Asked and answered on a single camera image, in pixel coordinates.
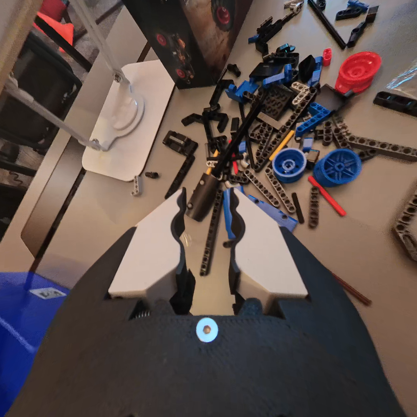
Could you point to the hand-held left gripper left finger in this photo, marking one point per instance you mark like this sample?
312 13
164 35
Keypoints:
146 257

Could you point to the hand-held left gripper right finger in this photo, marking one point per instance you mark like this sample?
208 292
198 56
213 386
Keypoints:
270 260

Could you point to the blue curved panel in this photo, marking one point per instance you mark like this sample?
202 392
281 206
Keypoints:
227 224
277 215

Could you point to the pile of black toy beams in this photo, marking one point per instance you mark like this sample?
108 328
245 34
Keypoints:
270 136

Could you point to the clear plastic scrap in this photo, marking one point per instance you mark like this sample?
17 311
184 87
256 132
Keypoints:
187 240

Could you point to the short black axle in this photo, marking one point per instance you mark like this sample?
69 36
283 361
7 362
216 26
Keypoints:
298 208

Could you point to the light grey small L-beam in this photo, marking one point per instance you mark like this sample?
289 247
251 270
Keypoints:
136 186

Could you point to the black curved panel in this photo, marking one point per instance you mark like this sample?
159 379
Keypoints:
203 198

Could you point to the black connector pin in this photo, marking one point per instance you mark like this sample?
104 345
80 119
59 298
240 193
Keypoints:
152 175

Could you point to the brown axle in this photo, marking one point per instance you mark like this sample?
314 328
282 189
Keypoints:
351 289

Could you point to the thin black beam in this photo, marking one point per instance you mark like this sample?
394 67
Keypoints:
182 174

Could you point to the blue toy wheel hub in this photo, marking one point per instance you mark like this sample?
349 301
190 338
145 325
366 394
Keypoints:
277 166

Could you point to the small red axle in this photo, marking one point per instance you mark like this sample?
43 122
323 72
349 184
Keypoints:
234 163

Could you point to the short yellow axle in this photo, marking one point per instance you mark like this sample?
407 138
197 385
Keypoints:
281 145
211 163

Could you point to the blue spoked toy wheel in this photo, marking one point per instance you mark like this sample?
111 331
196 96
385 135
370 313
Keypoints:
338 167

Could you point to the long black axle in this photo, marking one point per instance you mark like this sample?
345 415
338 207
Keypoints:
239 136
327 26

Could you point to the blue plastic bin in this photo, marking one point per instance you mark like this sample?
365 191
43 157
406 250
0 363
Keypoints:
19 325

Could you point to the white booklet stand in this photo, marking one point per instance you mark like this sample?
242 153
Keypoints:
153 97

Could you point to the blue angled beam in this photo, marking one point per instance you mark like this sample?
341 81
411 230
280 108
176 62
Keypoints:
325 109

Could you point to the black hinged panel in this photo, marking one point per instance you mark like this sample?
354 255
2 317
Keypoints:
329 97

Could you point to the light grey cross-hole L-beam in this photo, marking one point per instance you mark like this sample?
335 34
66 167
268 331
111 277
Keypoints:
298 88

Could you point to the small blue L-beam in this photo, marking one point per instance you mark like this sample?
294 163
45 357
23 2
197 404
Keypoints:
277 78

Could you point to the black flat square tile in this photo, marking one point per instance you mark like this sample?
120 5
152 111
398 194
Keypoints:
260 70

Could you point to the black office chair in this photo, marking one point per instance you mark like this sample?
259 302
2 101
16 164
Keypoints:
39 97

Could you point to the blue curved slope piece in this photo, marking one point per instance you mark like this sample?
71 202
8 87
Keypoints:
315 73

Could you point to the black curved slope piece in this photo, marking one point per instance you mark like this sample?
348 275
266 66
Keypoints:
306 68

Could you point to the small red connector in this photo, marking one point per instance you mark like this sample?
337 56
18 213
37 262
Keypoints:
326 60

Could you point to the red toy wheel hub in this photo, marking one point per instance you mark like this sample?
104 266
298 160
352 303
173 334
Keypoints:
358 70

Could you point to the black toy set box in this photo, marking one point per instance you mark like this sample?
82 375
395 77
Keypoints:
182 39

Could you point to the black beam with blue pin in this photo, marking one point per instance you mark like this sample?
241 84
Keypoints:
270 31

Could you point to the orange red cloth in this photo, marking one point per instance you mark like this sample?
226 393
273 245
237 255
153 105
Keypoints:
62 32

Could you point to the black angled connector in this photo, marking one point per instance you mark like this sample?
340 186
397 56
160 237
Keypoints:
356 34

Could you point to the grey connector pin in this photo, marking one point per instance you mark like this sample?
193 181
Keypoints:
289 4
298 7

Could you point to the short black three-hole beam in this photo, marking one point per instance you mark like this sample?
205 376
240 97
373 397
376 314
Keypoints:
350 13

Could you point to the small black curved piece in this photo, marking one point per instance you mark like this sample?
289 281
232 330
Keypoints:
372 13

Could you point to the black rectangular frame piece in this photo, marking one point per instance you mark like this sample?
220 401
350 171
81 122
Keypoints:
169 140

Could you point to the blue fender bracket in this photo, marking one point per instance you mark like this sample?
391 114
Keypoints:
236 93

